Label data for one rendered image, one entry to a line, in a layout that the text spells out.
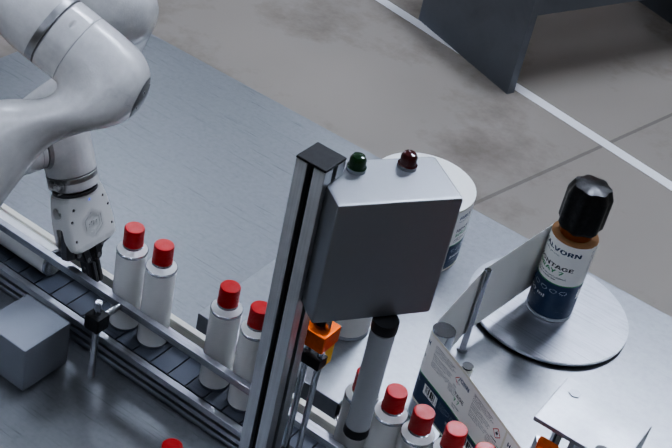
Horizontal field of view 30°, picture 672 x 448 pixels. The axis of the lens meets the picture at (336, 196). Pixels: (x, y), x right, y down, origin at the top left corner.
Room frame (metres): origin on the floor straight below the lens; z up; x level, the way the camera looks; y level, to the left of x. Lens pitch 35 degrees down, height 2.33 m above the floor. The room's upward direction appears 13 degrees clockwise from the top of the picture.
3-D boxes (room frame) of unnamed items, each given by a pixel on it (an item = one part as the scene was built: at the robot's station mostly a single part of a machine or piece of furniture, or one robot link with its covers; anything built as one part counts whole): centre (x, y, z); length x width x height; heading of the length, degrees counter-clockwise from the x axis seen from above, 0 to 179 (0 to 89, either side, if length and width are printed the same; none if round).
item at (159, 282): (1.56, 0.25, 0.98); 0.05 x 0.05 x 0.20
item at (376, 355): (1.26, -0.10, 1.18); 0.04 x 0.04 x 0.21
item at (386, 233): (1.30, -0.06, 1.38); 0.17 x 0.10 x 0.19; 117
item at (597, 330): (1.88, -0.44, 0.89); 0.31 x 0.31 x 0.01
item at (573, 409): (1.31, -0.42, 1.14); 0.14 x 0.11 x 0.01; 62
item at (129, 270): (1.59, 0.30, 0.98); 0.05 x 0.05 x 0.20
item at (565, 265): (1.88, -0.44, 1.04); 0.09 x 0.09 x 0.29
